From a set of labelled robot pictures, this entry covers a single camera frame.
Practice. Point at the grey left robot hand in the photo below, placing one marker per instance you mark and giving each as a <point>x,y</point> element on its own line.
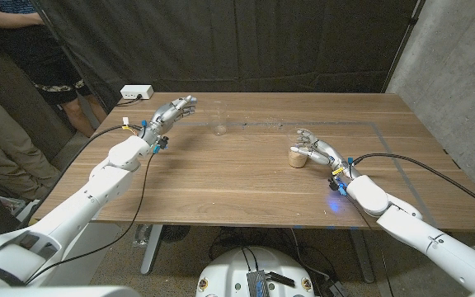
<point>167,115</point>

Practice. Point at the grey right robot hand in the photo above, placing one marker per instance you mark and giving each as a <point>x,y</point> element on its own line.
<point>328,154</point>

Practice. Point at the clear cup with sugar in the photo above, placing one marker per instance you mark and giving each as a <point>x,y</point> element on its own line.
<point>297,161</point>

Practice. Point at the clear plastic cup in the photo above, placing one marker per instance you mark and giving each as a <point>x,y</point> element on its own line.
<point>219,131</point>

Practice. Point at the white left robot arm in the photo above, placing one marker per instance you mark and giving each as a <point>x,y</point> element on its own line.
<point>68,214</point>

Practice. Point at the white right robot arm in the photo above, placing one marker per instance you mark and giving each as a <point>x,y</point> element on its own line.
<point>448,247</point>

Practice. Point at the white power strip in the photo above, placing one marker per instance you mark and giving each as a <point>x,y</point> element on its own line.
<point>136,90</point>

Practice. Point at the black backdrop curtain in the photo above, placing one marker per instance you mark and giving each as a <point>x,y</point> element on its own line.
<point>241,41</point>

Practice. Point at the grey metal table leg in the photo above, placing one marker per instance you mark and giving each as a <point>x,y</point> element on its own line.
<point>151,255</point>
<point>363,260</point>

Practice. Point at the black backdrop stand pole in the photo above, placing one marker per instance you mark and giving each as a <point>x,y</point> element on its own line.
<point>403,46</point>
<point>68,53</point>

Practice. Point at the black round slotted disc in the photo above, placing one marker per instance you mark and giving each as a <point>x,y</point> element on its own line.
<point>175,233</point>

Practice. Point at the clear plastic bottle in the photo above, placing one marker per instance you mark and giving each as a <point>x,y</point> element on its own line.
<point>142,235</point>

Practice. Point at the black flat connector bar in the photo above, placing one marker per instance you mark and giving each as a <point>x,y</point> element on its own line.
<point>280,279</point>

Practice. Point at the person in black shorts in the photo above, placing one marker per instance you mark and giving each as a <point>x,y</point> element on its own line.
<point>35,53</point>

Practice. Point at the grey finned electronics box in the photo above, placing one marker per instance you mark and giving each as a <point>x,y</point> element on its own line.
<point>258,284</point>

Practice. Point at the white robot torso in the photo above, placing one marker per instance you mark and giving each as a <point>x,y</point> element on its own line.
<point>229,272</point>

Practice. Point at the person in dark brown trousers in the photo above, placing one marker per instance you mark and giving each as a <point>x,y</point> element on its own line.
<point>15,95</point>

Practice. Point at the colourful patterned bag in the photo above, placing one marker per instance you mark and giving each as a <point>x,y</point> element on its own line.
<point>10,203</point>

